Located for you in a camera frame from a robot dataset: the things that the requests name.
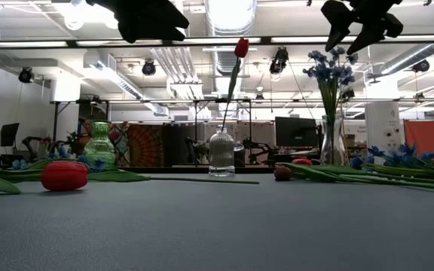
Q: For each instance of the green glass vase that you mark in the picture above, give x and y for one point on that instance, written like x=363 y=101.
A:
x=100 y=148

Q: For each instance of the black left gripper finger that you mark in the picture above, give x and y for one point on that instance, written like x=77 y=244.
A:
x=162 y=24

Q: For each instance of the clear tall glass vase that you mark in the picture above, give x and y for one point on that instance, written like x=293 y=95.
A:
x=334 y=150

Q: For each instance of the black overhead frame bar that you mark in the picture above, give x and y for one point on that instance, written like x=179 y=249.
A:
x=167 y=41

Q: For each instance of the small black monitor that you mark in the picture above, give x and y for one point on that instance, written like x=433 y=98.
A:
x=9 y=133

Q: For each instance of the large black computer monitor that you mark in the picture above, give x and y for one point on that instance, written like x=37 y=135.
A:
x=296 y=131

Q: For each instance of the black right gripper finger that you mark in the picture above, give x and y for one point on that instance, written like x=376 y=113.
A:
x=337 y=37
x=367 y=35

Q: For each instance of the blue artificial flower spray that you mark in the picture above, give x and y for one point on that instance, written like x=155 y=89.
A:
x=394 y=160
x=98 y=165
x=332 y=71

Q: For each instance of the person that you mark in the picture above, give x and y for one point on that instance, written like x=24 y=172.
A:
x=86 y=130

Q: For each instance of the black aluminium table frame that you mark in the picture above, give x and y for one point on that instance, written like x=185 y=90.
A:
x=164 y=170

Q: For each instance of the orange patterned tapestry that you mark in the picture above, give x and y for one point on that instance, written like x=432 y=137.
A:
x=145 y=147

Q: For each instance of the silver ceiling duct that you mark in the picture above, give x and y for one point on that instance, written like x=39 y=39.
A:
x=230 y=60

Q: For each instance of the black background robot arm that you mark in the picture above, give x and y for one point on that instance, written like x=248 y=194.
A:
x=256 y=148

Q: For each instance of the orange partition wall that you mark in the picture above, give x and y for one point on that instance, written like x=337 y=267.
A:
x=424 y=135

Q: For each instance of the white pillar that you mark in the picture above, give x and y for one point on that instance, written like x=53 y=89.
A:
x=384 y=124

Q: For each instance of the black ceiling-mounted camera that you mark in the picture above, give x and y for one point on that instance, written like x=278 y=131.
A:
x=421 y=66
x=279 y=60
x=26 y=74
x=149 y=67

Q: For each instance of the clear ribbed glass bottle vase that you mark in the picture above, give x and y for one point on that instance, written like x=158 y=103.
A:
x=221 y=154

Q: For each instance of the bright red artificial tulip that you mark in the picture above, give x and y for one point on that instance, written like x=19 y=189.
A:
x=64 y=176
x=242 y=47
x=302 y=162

